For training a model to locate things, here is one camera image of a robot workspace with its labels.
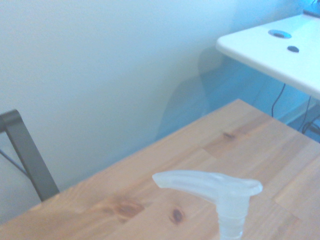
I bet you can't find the translucent white spray bottle head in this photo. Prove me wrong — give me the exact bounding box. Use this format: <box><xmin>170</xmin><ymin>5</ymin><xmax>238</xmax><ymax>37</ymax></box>
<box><xmin>152</xmin><ymin>170</ymin><xmax>263</xmax><ymax>240</ymax></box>

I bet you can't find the white desk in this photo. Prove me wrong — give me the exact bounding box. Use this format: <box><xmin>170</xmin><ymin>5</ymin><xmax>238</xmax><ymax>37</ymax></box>
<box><xmin>216</xmin><ymin>12</ymin><xmax>320</xmax><ymax>100</ymax></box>

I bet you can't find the black cable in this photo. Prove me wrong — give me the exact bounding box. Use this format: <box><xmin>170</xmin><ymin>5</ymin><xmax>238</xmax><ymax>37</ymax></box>
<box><xmin>301</xmin><ymin>96</ymin><xmax>320</xmax><ymax>134</ymax></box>
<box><xmin>271</xmin><ymin>83</ymin><xmax>286</xmax><ymax>117</ymax></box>

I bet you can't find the grey metal frame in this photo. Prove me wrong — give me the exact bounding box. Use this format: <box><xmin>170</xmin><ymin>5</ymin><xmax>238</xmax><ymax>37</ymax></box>
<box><xmin>0</xmin><ymin>109</ymin><xmax>60</xmax><ymax>202</ymax></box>

